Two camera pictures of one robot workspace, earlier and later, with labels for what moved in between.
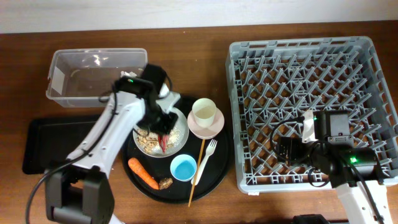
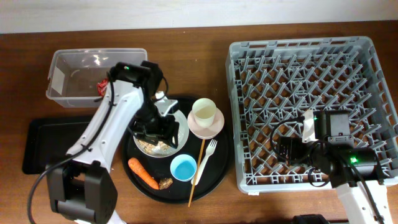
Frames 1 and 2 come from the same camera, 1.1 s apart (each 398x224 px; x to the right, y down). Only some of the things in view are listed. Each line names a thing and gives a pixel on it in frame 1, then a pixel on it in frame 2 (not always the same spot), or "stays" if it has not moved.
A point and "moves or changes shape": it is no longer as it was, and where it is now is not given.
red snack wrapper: [163, 140] moves or changes shape
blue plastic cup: [183, 167] stays
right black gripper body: [298, 152] stays
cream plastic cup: [204, 110] stays
